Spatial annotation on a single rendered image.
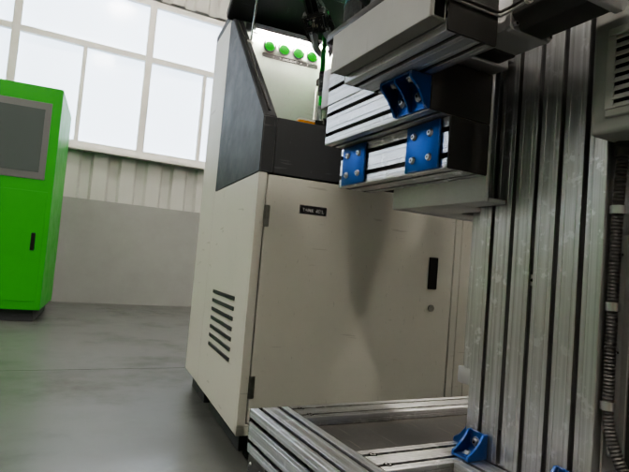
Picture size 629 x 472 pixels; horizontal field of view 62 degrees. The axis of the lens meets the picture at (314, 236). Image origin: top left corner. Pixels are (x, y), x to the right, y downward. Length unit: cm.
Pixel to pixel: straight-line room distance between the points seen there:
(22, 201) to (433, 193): 334
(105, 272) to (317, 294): 415
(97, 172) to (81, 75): 94
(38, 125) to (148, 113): 186
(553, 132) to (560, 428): 47
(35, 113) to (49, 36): 178
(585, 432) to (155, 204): 504
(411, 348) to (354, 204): 48
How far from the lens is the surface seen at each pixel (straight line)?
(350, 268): 154
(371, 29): 87
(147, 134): 570
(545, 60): 103
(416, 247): 165
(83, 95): 570
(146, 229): 554
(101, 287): 550
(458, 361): 178
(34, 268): 402
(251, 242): 144
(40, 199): 403
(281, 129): 149
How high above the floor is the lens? 54
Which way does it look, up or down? 3 degrees up
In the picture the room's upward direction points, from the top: 5 degrees clockwise
